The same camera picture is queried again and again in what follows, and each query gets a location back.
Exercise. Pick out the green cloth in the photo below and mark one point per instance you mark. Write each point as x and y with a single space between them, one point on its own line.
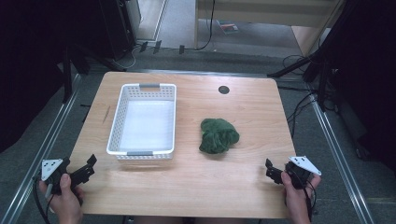
218 136

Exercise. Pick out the black plug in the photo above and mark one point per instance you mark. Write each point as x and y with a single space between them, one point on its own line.
157 46
143 46
181 49

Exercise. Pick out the white perforated plastic basket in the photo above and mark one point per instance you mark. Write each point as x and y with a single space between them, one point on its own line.
144 124

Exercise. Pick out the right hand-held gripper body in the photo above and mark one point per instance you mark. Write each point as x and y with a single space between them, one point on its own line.
300 172

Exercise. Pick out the black round table grommet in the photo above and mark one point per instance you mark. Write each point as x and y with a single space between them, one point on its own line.
223 90

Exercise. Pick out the dark curtain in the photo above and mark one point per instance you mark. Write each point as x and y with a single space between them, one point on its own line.
367 77
31 62

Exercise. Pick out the colourful booklet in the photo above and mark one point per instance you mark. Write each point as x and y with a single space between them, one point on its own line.
228 27

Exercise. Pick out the black tripod stand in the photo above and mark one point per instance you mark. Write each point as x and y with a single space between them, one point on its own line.
299 63

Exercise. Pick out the black metal stand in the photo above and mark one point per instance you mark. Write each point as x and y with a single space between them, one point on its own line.
66 74

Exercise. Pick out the person's right hand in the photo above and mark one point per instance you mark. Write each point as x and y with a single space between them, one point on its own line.
295 202

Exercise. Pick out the light wooden furniture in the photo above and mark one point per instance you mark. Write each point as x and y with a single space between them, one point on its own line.
267 12

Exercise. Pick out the black cabinet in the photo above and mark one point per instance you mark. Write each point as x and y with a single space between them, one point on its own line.
120 28

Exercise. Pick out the metal floor rail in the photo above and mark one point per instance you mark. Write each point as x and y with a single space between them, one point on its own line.
40 149
339 155

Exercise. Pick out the person's left hand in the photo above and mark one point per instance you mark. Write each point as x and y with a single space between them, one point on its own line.
66 205

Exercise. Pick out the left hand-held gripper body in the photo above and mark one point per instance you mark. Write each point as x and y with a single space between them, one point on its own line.
55 174

